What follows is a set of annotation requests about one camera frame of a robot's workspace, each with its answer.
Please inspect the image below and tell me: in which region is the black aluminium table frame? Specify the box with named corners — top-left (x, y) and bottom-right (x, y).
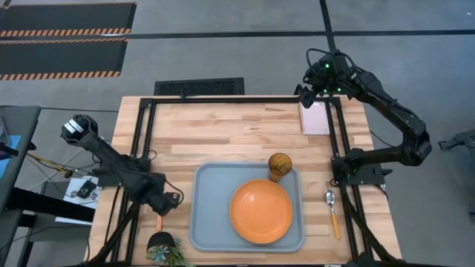
top-left (85, 95), bottom-right (404, 267)

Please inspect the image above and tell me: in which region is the spoon with orange handle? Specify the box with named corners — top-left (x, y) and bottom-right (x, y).
top-left (324, 189), bottom-right (342, 241)

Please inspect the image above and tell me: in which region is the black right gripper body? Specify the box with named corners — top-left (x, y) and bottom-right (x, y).
top-left (304, 61), bottom-right (335, 98)

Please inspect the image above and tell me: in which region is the grey plastic tray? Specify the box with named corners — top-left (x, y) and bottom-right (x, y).
top-left (189, 161), bottom-right (306, 254)

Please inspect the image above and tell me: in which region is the black floor vent grate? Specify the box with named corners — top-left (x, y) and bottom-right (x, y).
top-left (154, 77), bottom-right (246, 96)

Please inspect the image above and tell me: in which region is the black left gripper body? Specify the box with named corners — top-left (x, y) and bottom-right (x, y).
top-left (146, 174), bottom-right (183, 217)

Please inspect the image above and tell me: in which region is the small black device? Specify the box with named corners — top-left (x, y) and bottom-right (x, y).
top-left (75, 179), bottom-right (98, 199)

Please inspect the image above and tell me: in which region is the dark grey side desk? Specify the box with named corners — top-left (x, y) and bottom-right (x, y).
top-left (0, 105), bottom-right (42, 214)

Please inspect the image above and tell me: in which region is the black hazard-striped floor mat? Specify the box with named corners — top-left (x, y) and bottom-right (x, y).
top-left (0, 1), bottom-right (138, 39)
top-left (0, 38), bottom-right (129, 82)

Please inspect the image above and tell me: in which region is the amber faceted cup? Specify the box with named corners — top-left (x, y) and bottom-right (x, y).
top-left (267, 152), bottom-right (294, 183)

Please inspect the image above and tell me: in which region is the succulent plant in black pot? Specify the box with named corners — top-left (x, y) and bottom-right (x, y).
top-left (145, 231), bottom-right (194, 267)

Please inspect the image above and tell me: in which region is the white paper sheet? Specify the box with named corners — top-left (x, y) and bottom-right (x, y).
top-left (54, 175), bottom-right (102, 226)

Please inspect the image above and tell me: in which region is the orange round plate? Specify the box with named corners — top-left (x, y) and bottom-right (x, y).
top-left (229, 179), bottom-right (294, 245)

